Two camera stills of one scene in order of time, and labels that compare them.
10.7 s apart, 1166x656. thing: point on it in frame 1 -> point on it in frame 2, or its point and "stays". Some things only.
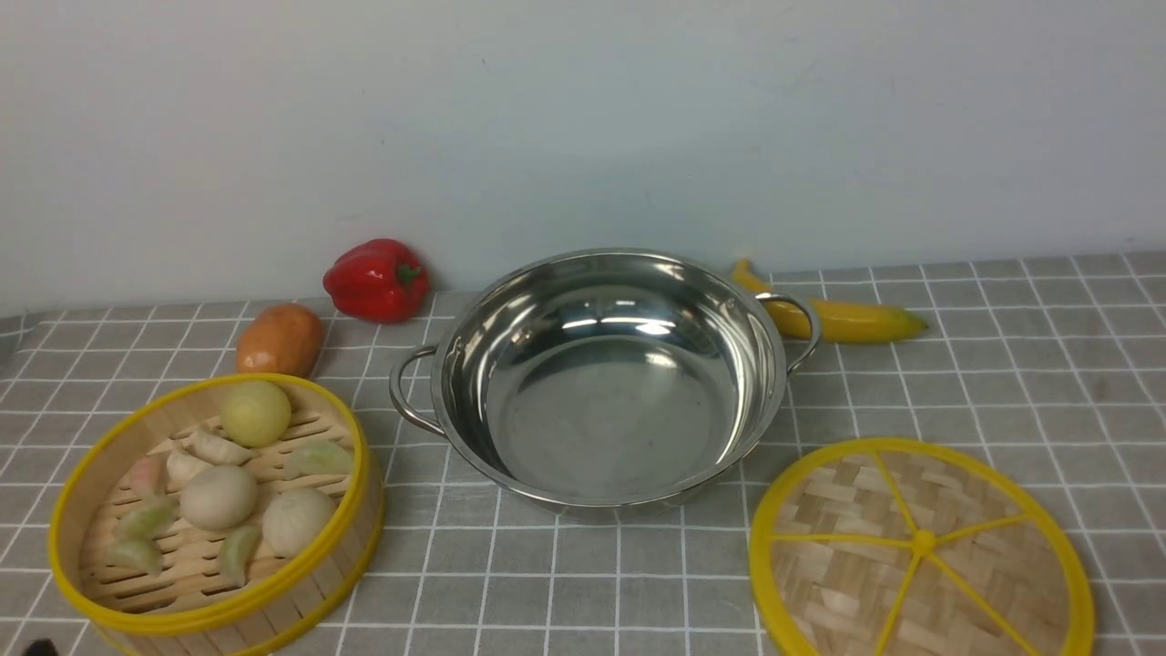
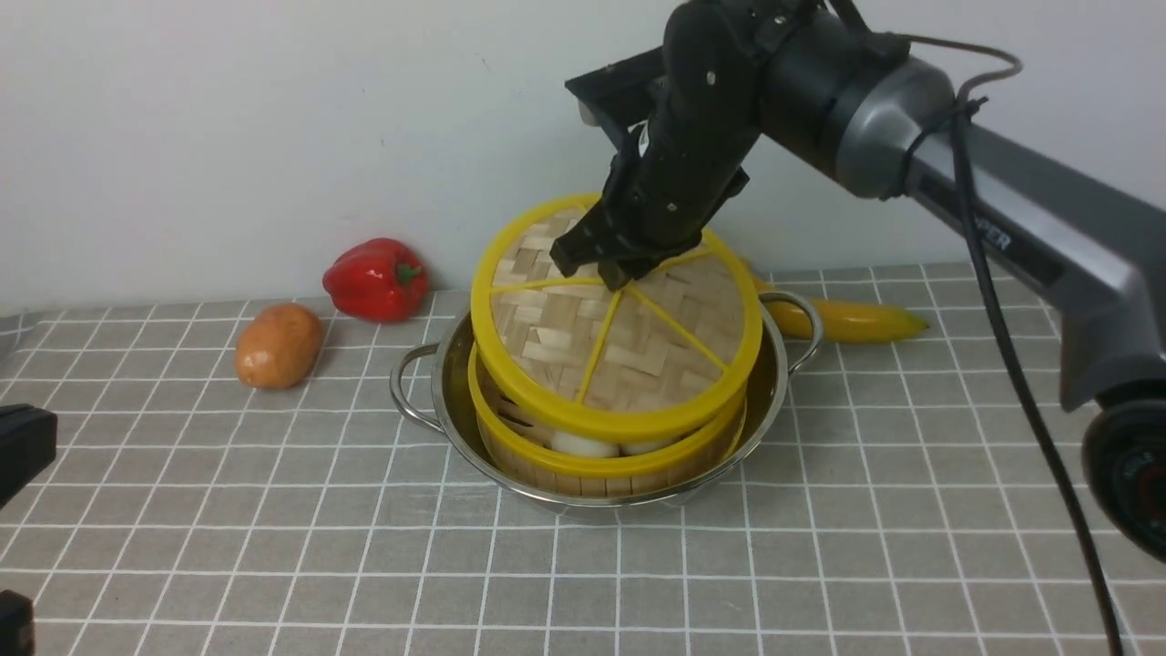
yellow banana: (838, 322) stays
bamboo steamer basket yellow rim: (207, 517) -> (523, 454)
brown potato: (284, 339) stays
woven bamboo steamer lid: (901, 547) -> (570, 355)
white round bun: (218, 497) -> (571, 443)
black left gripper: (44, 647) -> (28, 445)
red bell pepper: (380, 280) stays
